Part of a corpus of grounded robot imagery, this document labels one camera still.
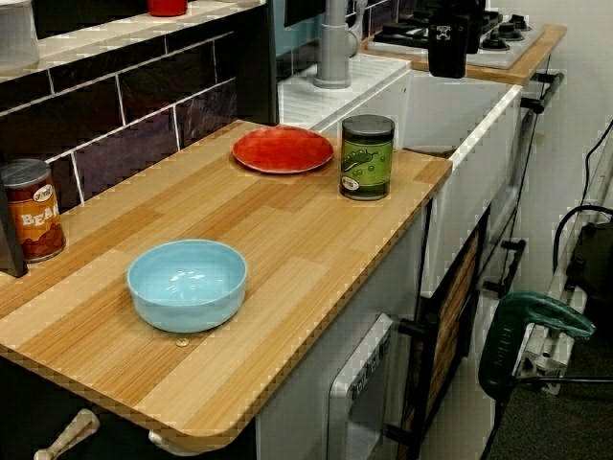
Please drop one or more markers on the dark grey shelf upright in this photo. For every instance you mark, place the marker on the dark grey shelf upright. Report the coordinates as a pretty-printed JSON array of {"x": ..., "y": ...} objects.
[{"x": 258, "y": 62}]

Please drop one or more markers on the green pickle can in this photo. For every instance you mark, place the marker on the green pickle can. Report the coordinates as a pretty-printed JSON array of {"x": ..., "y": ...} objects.
[{"x": 366, "y": 163}]

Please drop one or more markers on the brass countertop screw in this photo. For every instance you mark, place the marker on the brass countertop screw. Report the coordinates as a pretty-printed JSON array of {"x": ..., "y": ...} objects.
[{"x": 181, "y": 342}]

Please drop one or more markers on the orange beans can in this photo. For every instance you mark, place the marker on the orange beans can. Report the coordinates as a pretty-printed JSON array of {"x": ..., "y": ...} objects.
[{"x": 36, "y": 220}]

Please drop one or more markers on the toy stove top black burners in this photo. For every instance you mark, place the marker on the toy stove top black burners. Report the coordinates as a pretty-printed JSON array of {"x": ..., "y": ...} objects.
[{"x": 503, "y": 40}]

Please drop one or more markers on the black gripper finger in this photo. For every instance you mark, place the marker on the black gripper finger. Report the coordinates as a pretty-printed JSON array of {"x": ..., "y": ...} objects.
[
  {"x": 447, "y": 55},
  {"x": 473, "y": 36}
]

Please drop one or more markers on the white toy sink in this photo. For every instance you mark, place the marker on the white toy sink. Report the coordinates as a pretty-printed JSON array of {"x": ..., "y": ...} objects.
[{"x": 474, "y": 191}]

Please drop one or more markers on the black shelf upright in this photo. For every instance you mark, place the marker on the black shelf upright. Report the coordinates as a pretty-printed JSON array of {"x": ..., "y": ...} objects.
[{"x": 9, "y": 239}]

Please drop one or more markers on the red round plate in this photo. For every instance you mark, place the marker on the red round plate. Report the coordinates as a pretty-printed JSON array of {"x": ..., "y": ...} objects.
[{"x": 282, "y": 151}]

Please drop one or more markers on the red hot sauce bottle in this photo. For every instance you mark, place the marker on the red hot sauce bottle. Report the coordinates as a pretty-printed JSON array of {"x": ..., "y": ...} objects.
[{"x": 166, "y": 7}]

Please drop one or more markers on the aluminium extrusion rail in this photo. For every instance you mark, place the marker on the aluminium extrusion rail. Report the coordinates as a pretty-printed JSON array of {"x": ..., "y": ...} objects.
[{"x": 541, "y": 366}]

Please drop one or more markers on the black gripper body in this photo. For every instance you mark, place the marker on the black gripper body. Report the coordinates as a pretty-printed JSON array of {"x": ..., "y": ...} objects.
[{"x": 450, "y": 5}]

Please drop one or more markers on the light blue bowl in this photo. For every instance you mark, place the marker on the light blue bowl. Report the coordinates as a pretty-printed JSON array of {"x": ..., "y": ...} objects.
[{"x": 187, "y": 292}]

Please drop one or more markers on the grey toy faucet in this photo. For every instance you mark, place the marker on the grey toy faucet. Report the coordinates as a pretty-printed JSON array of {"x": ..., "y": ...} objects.
[{"x": 333, "y": 52}]

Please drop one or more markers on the white shelf ledge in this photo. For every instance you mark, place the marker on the white shelf ledge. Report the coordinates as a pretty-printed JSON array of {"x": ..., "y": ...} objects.
[{"x": 143, "y": 29}]

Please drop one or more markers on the black box device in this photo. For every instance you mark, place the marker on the black box device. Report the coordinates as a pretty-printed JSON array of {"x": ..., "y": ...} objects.
[{"x": 594, "y": 259}]

